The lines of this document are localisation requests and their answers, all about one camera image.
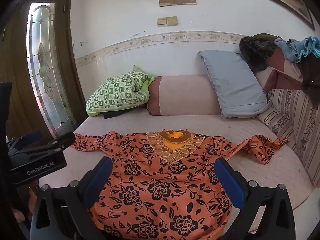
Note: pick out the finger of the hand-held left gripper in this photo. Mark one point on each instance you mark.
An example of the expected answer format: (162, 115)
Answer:
(31, 136)
(57, 142)

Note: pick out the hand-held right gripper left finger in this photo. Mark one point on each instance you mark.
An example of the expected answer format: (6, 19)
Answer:
(100, 180)

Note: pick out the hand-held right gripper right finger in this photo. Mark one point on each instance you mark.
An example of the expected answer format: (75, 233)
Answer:
(230, 185)

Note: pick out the orange floral shirt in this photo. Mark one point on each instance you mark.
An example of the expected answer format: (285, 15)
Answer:
(160, 192)

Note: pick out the dark cloth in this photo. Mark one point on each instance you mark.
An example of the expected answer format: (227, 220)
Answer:
(112, 115)

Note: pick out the green checked pillow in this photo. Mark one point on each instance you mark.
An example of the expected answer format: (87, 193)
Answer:
(117, 92)

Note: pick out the wooden door with stained glass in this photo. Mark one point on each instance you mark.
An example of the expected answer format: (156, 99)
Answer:
(20, 55)

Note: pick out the striped floral cushion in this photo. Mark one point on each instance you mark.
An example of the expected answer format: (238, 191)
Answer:
(295, 120)

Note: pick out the grey pillow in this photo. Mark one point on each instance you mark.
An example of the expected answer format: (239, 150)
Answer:
(232, 85)

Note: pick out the pink bolster cushion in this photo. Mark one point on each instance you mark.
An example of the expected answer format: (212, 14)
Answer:
(185, 95)

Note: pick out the dark furry cushion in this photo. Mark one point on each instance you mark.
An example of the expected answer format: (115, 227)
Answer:
(255, 52)

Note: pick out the brown cloth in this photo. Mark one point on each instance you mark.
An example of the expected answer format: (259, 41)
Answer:
(311, 75)

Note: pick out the light blue cloth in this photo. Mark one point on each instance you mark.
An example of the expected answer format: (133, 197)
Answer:
(290, 48)

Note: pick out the beige wall switch plate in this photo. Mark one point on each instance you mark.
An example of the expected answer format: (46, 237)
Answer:
(162, 22)
(172, 20)

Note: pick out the large framed wall picture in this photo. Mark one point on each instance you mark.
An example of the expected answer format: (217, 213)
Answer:
(295, 5)

